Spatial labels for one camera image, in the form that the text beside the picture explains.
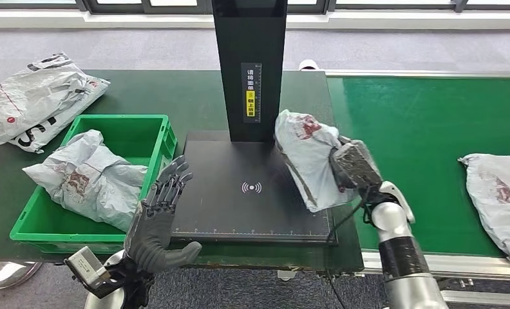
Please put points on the grey poly mailer red print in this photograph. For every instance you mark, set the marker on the grey poly mailer red print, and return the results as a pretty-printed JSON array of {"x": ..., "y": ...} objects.
[
  {"x": 310, "y": 162},
  {"x": 93, "y": 183},
  {"x": 498, "y": 204}
]

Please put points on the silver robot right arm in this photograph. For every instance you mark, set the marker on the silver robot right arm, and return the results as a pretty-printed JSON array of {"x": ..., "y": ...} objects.
[{"x": 402, "y": 256}]

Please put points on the white bag with black letters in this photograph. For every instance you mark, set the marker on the white bag with black letters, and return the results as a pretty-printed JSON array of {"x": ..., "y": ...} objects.
[{"x": 36, "y": 143}]

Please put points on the white round cap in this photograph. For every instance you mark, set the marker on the white round cap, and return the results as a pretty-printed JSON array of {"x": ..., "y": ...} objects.
[{"x": 308, "y": 65}]

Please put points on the green plastic crate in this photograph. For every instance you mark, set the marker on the green plastic crate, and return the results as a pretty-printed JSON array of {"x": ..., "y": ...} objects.
[{"x": 122, "y": 128}]

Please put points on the aluminium conveyor frame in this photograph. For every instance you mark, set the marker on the aluminium conveyor frame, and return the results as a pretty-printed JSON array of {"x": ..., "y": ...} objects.
[{"x": 472, "y": 266}]

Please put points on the black inbound scanner machine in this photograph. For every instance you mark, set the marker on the black inbound scanner machine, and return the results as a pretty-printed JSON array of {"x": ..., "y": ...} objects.
[{"x": 250, "y": 213}]

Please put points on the green conveyor belt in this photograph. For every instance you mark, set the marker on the green conveyor belt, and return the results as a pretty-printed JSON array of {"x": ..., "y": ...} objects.
[{"x": 408, "y": 115}]

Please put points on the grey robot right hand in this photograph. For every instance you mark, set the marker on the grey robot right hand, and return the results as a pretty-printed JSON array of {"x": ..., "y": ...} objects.
[{"x": 355, "y": 168}]

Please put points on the shiny metal round base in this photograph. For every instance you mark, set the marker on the shiny metal round base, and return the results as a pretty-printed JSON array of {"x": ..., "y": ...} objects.
[{"x": 7, "y": 275}]

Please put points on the white crumpled courier bag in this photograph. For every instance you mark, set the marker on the white crumpled courier bag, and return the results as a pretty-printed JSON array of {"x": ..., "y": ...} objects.
[{"x": 24, "y": 94}]

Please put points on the white window sill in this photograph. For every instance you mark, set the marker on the white window sill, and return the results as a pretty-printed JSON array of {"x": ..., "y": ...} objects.
[{"x": 408, "y": 20}]

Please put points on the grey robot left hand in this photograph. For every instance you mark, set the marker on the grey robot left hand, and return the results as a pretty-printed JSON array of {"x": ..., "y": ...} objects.
[{"x": 150, "y": 239}]

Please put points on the white table foot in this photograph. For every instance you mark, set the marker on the white table foot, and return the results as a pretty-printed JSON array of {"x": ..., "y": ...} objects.
[{"x": 286, "y": 276}]

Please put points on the black yellow ruler label sticker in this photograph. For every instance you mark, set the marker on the black yellow ruler label sticker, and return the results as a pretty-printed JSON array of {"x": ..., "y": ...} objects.
[{"x": 251, "y": 94}]

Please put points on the dark window frame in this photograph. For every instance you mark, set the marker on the dark window frame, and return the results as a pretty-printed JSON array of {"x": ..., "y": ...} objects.
[{"x": 118, "y": 8}]

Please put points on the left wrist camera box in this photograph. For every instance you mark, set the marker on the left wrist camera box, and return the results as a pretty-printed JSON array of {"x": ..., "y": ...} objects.
[{"x": 86, "y": 268}]

